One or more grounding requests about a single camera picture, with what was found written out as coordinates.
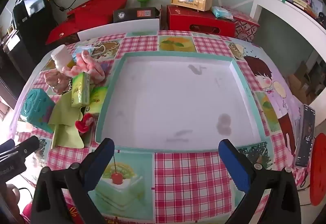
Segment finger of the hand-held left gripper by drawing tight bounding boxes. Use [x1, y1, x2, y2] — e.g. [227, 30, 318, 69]
[0, 135, 40, 163]
[0, 139, 15, 154]

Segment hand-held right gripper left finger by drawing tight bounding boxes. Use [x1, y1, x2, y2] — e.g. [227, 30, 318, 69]
[31, 138, 115, 224]

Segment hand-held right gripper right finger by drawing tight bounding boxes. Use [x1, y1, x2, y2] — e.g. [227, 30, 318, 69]
[218, 139, 302, 224]

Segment red pink hair clip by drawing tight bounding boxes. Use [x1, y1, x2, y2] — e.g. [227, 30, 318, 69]
[75, 113, 95, 134]

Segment light green cloth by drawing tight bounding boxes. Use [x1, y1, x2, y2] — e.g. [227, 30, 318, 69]
[48, 91, 86, 148]

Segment green tissue pack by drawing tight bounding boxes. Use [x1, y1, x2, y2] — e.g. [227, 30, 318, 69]
[85, 86, 110, 115]
[71, 72, 91, 108]

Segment black white patterned cloth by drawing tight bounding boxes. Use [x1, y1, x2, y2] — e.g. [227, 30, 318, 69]
[65, 77, 74, 94]

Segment white shallow box teal rim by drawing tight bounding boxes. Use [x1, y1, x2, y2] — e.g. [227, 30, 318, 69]
[95, 51, 268, 151]

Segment pink white striped towel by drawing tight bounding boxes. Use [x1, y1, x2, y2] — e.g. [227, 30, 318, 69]
[62, 51, 106, 84]

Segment blue face mask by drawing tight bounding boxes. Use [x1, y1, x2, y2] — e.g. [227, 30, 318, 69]
[74, 45, 107, 59]

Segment person's left hand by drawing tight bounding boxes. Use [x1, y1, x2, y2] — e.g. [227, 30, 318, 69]
[0, 183, 20, 215]

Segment teal tin box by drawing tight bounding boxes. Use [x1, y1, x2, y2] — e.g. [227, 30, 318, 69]
[20, 88, 56, 134]

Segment printed checkered tablecloth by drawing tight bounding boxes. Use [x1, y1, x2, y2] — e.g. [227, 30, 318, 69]
[5, 30, 310, 224]

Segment smartphone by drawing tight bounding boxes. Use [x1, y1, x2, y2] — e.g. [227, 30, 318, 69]
[293, 104, 316, 168]

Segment black cabinet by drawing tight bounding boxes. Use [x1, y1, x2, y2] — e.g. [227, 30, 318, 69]
[0, 30, 33, 110]

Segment red stool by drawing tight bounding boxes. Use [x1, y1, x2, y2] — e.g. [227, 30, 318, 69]
[309, 133, 326, 206]

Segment white pill bottle green label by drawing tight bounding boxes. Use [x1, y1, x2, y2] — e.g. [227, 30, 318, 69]
[50, 45, 77, 71]

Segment cardboard boxes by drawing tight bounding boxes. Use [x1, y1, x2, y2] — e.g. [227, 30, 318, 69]
[288, 61, 326, 102]

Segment red patterned box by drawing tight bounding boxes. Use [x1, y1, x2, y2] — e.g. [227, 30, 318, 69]
[224, 7, 261, 43]

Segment black monitor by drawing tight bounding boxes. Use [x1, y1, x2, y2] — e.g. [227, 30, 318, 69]
[12, 0, 58, 36]

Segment red cardboard box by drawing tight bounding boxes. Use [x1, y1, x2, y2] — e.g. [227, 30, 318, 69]
[167, 5, 236, 38]

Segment wet wipes pack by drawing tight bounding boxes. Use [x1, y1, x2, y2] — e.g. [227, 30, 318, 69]
[211, 6, 234, 20]

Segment black box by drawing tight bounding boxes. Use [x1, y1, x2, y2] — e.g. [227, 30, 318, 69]
[113, 6, 160, 23]

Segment white desk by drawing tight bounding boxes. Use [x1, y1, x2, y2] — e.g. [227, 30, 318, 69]
[250, 0, 326, 66]

